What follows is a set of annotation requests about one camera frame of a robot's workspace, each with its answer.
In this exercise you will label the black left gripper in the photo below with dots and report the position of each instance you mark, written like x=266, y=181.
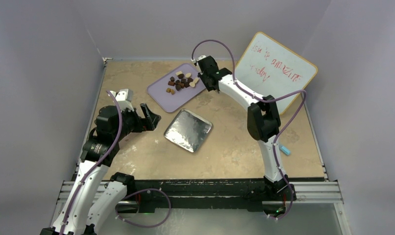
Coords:
x=142, y=124

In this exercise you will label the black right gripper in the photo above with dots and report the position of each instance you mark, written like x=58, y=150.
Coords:
x=203, y=76

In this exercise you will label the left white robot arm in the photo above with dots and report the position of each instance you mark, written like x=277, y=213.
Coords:
x=81, y=215

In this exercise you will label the lavender plastic tray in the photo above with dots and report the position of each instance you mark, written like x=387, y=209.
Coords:
x=168, y=97

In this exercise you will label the silver square tin lid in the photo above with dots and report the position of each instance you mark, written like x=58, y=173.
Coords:
x=188, y=130

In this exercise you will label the yellow framed whiteboard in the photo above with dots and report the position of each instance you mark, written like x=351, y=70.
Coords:
x=269, y=68

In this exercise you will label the light blue marker pen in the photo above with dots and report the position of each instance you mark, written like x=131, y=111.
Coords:
x=284, y=150

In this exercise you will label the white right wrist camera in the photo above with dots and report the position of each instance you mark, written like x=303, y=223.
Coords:
x=195, y=61

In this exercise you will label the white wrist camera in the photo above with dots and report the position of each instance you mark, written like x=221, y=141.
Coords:
x=195, y=61
x=123, y=98

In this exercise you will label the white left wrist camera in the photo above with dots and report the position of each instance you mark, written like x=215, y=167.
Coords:
x=123, y=98

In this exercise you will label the aluminium frame rail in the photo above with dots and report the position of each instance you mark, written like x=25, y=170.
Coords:
x=309, y=192

